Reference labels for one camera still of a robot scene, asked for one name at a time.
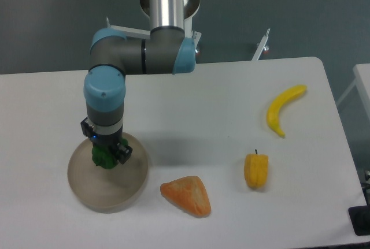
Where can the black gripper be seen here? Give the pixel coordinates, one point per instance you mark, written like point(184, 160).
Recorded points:
point(121, 152)

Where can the green bell pepper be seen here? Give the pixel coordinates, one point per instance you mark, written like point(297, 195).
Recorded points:
point(103, 157)

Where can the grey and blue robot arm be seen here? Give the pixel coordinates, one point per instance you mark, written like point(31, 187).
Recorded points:
point(113, 56)

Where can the beige round plate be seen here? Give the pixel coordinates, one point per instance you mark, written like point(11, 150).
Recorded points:
point(108, 190)

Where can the yellow bell pepper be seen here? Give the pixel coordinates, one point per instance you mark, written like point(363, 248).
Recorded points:
point(256, 169)

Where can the orange triangular bread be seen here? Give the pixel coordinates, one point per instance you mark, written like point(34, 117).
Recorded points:
point(189, 194)

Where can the yellow banana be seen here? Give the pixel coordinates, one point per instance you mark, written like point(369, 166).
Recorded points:
point(284, 98)

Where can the white side table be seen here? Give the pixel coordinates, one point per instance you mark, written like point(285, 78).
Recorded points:
point(361, 84)

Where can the black device at table edge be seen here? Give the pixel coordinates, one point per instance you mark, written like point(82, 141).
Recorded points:
point(359, 215)

